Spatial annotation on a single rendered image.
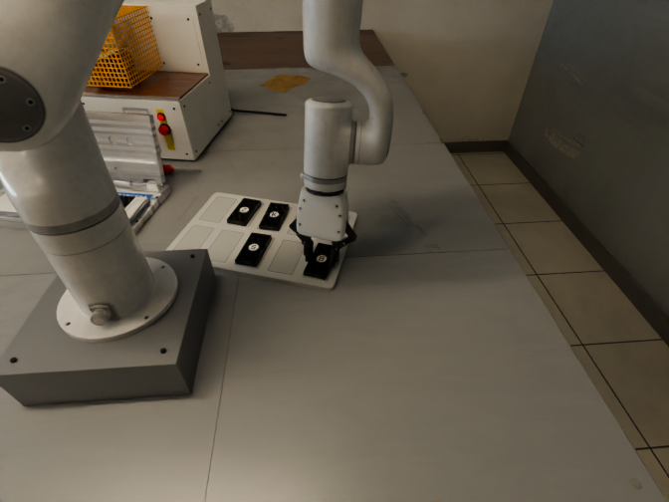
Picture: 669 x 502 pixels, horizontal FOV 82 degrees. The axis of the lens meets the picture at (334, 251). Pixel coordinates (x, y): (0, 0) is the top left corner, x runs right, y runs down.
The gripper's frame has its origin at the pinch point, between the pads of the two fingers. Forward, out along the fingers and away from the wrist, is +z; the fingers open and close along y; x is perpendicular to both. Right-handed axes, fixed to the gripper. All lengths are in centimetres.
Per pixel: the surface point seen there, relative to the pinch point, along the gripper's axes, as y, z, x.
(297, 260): -5.4, 2.7, -0.4
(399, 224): 14.0, -0.6, 20.0
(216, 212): -31.7, 0.5, 9.9
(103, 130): -64, -16, 12
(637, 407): 116, 82, 65
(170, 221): -41.8, 2.6, 4.5
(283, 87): -51, -18, 97
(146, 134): -52, -16, 14
